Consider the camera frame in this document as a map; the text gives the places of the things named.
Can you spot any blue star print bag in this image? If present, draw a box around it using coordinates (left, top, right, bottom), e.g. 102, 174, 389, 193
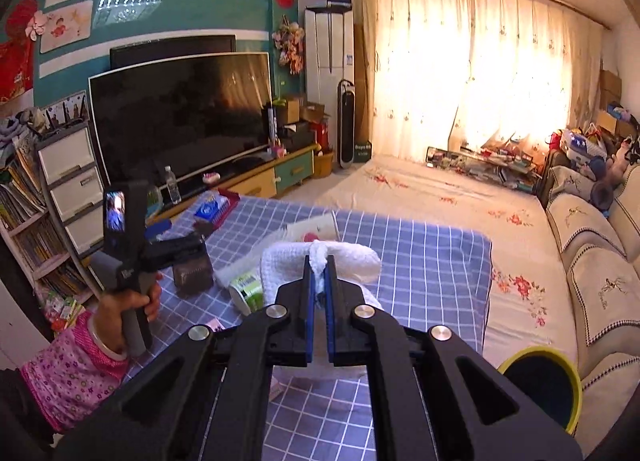
562, 128, 608, 164

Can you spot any white towel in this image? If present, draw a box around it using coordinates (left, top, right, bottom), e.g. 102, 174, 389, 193
261, 240, 396, 314

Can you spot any white plastic drawer unit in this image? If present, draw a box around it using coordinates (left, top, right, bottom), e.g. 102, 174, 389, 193
35, 121, 108, 262

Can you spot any yellow teal television cabinet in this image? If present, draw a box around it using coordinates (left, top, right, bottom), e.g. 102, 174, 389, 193
150, 144, 316, 222

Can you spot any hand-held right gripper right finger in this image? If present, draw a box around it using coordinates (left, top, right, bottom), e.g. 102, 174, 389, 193
325, 253, 583, 461

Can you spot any cream embroidered curtain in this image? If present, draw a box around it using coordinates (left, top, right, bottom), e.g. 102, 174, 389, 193
350, 0, 606, 167

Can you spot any clear water bottle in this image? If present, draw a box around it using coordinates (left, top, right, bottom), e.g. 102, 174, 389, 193
164, 166, 182, 205

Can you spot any beige embroidered sofa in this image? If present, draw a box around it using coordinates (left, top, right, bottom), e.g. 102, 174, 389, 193
542, 151, 640, 442

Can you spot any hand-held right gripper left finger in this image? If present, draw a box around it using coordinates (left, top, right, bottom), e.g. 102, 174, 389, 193
52, 256, 328, 461

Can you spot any flat red box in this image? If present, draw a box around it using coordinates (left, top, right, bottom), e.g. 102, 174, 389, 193
192, 191, 241, 237

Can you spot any white paper cup pink print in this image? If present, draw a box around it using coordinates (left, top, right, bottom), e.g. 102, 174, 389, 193
285, 211, 340, 244

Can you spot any blue checkered tablecloth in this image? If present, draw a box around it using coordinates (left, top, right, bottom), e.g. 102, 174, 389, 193
50, 194, 493, 461

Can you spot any cluttered low glass table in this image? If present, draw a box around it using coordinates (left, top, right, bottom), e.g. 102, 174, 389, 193
425, 138, 543, 192

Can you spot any yellow rimmed black trash bin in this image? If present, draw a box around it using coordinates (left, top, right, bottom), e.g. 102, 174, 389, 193
497, 346, 583, 437

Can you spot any large curved television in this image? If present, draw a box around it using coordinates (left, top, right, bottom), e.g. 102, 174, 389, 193
89, 52, 273, 192

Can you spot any hanging artificial flower decoration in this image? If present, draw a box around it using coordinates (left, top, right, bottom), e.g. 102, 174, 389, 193
272, 15, 306, 76

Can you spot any yellow waste basket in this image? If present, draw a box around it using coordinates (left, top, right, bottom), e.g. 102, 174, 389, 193
312, 150, 335, 179

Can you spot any blue tissue pack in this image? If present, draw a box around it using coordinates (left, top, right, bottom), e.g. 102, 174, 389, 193
194, 194, 226, 222

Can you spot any stack of corner cardboard boxes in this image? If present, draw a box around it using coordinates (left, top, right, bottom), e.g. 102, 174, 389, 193
597, 70, 640, 139

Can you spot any person's left forearm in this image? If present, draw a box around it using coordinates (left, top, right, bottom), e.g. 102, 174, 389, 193
20, 311, 132, 434

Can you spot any white standing air conditioner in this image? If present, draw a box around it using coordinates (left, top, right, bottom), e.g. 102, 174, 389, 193
304, 4, 355, 112

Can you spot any clear glass container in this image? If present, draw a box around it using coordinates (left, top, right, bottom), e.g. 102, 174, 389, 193
145, 185, 165, 219

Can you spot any red wall hanging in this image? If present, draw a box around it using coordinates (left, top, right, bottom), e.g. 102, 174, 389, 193
0, 0, 41, 102

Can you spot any black tower fan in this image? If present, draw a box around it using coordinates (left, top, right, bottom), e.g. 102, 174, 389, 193
336, 78, 357, 169

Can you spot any person's left hand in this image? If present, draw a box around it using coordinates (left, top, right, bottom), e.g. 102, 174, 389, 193
94, 280, 164, 358

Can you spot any brown plastic food tray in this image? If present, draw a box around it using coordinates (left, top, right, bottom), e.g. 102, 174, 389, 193
172, 256, 215, 298

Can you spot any cream floral floor mat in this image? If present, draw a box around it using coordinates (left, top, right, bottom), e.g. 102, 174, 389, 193
315, 154, 581, 372

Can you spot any open brown cardboard box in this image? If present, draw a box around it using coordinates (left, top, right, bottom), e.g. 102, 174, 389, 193
300, 101, 326, 124

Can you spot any pink flower wall picture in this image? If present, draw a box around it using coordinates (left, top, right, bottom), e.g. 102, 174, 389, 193
40, 0, 95, 54

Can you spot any bookshelf with books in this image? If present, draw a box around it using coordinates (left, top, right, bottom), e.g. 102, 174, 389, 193
0, 141, 101, 337

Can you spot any pile of plush toys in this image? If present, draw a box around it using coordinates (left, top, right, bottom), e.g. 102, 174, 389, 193
590, 136, 640, 212

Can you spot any green label can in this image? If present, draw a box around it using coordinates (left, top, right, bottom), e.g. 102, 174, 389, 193
229, 268, 266, 317

